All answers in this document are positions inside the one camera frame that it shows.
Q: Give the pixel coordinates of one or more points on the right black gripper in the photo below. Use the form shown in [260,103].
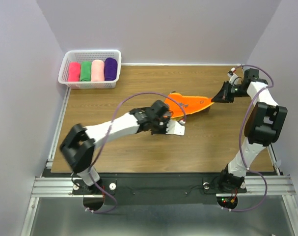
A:
[223,96]

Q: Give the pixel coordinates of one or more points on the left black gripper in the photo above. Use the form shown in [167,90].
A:
[165,120]

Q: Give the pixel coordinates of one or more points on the orange towel with blue spots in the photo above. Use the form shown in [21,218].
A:
[190,104]

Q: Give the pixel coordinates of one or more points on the pink microfiber towel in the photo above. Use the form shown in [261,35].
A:
[74,71]

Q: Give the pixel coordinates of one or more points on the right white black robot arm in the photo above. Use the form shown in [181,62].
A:
[261,126]

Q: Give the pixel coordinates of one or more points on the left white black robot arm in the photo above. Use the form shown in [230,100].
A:
[78,146]

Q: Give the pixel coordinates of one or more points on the purple rolled towel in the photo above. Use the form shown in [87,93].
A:
[110,69]

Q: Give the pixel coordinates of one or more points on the light pink rolled towel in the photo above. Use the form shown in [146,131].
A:
[97,71]

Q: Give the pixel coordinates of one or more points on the green rolled towel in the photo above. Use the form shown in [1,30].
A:
[85,73]

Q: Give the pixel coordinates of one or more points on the white plastic basket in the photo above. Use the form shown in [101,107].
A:
[88,55]

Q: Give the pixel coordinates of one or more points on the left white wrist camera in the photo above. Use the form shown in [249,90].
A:
[174,127]

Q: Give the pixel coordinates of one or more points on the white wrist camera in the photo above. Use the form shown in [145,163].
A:
[233,77]
[174,127]

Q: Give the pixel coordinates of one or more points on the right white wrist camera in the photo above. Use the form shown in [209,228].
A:
[233,77]

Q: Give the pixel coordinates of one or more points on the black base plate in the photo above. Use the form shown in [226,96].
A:
[204,190]

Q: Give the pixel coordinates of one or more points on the aluminium frame rail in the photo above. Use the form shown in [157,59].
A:
[254,186]

